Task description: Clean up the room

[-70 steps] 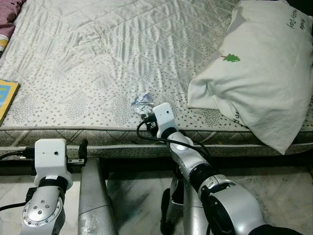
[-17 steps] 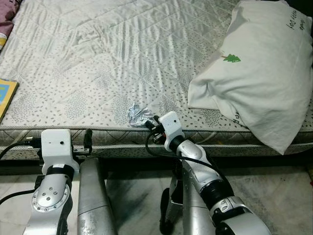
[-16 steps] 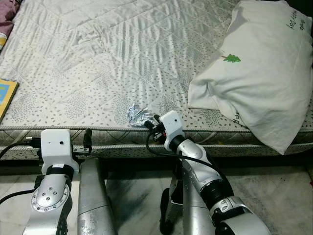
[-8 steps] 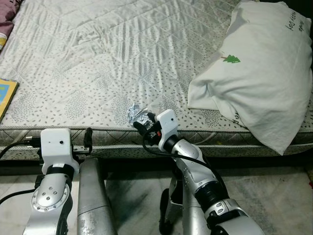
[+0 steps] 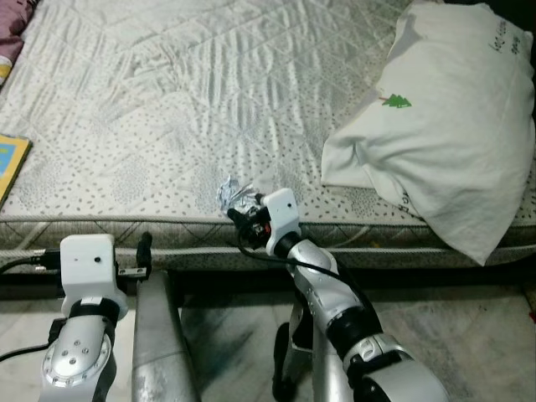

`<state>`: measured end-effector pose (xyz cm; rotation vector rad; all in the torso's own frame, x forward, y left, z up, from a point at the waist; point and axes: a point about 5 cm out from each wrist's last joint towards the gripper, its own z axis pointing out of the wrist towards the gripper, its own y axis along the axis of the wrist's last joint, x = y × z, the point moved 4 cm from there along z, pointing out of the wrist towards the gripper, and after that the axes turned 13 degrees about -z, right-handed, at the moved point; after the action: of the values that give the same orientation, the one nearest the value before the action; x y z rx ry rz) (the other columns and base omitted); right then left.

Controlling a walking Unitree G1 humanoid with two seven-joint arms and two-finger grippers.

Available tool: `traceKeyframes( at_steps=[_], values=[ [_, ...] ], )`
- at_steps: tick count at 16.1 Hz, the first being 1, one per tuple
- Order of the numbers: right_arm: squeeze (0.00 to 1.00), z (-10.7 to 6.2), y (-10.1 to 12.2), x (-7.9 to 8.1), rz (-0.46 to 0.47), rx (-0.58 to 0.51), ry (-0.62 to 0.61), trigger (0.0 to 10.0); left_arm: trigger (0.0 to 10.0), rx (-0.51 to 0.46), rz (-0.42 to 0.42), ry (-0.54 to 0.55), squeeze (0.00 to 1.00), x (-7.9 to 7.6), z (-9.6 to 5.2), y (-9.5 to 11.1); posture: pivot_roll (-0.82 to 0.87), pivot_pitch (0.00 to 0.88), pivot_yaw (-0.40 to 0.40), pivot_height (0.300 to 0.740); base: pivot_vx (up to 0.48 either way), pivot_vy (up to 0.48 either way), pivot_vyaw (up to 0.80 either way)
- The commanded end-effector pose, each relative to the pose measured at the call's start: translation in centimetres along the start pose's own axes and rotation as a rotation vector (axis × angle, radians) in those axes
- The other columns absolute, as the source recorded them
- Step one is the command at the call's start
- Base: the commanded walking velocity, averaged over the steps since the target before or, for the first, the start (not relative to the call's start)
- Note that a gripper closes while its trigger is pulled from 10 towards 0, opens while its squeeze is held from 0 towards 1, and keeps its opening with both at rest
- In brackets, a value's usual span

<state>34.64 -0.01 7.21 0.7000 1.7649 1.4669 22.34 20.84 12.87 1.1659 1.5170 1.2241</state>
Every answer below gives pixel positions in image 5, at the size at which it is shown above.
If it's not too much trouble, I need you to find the patterned lower mattress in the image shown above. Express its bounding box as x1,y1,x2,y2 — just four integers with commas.
0,243,536,273

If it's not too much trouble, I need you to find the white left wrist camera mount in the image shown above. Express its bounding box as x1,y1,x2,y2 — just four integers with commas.
59,234,118,304

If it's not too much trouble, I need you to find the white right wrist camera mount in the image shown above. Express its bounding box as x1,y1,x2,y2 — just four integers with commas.
261,188,302,255

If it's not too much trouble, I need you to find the white pillow with tree print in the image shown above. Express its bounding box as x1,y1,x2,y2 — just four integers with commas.
321,0,536,267

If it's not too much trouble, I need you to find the dark bed frame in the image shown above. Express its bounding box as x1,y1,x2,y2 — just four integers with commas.
151,264,536,296

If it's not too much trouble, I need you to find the grey patterned quilted mattress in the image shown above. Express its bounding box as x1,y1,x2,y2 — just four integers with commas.
0,0,536,252

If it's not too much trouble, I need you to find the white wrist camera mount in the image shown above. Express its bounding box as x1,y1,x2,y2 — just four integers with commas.
59,234,118,304
261,188,302,255

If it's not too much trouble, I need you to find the silver wrapper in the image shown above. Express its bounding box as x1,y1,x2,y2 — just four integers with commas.
216,176,262,212

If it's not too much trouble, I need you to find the yellow and blue picture book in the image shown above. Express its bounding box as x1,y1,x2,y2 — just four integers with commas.
0,134,33,206

